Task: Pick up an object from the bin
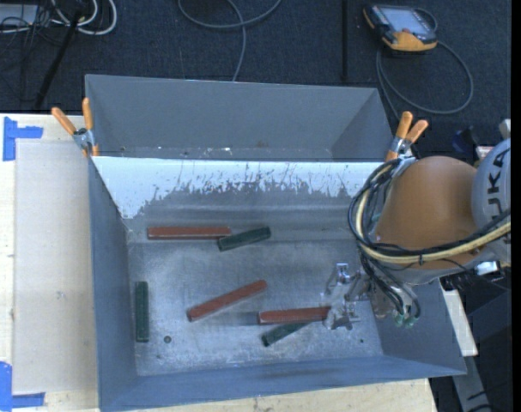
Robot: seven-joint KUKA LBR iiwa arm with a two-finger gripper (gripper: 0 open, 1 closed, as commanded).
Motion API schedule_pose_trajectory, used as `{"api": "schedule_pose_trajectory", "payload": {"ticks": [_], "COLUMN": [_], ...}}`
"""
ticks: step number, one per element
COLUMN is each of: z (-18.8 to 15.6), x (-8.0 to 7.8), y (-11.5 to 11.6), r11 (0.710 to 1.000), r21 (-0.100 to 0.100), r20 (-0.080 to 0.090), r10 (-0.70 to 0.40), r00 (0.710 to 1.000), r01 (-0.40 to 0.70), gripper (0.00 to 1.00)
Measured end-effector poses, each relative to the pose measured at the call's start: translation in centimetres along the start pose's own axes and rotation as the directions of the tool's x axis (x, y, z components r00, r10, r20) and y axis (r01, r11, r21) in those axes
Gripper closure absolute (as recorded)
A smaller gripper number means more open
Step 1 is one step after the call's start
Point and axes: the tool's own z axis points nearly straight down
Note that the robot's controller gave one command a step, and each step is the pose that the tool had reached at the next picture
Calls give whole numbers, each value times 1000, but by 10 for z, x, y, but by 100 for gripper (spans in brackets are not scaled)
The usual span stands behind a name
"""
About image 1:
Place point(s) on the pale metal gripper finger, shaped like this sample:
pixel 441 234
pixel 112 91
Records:
pixel 340 278
pixel 342 316

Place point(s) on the red-brown block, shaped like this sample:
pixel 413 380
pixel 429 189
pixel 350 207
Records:
pixel 187 232
pixel 227 300
pixel 292 315

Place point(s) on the dark green flat block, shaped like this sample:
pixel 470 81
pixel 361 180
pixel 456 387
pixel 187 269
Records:
pixel 244 238
pixel 283 333
pixel 142 311

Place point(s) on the pale wood flat board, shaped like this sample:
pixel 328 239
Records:
pixel 50 264

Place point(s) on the grey metal bin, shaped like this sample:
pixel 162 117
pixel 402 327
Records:
pixel 225 281

